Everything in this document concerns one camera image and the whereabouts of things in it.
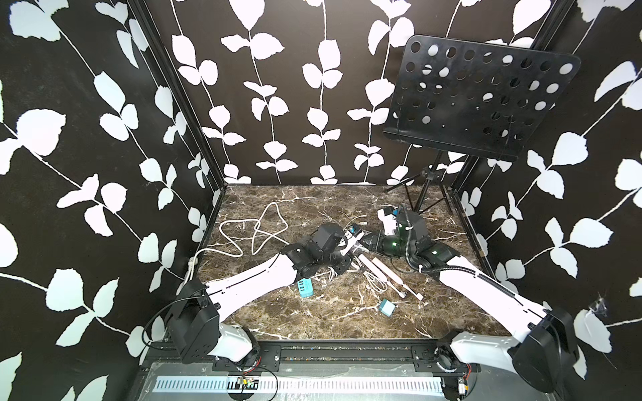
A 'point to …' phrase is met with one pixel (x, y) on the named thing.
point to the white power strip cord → (226, 251)
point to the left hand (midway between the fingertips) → (353, 250)
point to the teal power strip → (306, 287)
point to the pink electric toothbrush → (395, 277)
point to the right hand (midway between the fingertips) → (356, 237)
